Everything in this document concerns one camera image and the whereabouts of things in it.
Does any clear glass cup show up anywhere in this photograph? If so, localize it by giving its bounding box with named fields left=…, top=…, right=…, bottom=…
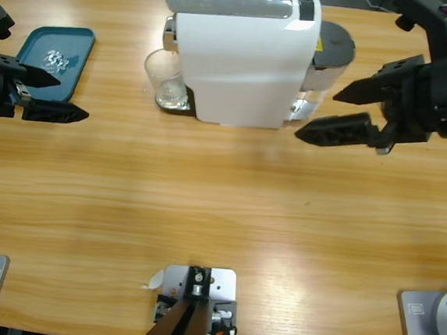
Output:
left=140, top=46, right=192, bottom=111

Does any silver coffee machine lever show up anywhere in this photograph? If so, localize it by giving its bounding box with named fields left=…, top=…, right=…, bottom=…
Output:
left=162, top=0, right=298, bottom=24

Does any white capsule coffee machine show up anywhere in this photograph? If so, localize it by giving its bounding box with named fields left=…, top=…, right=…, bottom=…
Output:
left=152, top=0, right=334, bottom=136

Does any teal plastic tray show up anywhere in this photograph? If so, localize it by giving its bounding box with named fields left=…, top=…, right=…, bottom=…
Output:
left=12, top=21, right=98, bottom=105

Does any clear water tank grey lid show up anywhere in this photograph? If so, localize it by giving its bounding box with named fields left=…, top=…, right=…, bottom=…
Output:
left=297, top=19, right=360, bottom=109

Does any metal grated drip tray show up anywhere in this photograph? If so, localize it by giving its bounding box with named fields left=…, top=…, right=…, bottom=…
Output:
left=152, top=84, right=198, bottom=117

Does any white paper tab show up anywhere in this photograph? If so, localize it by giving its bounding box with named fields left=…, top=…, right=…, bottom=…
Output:
left=141, top=268, right=167, bottom=291

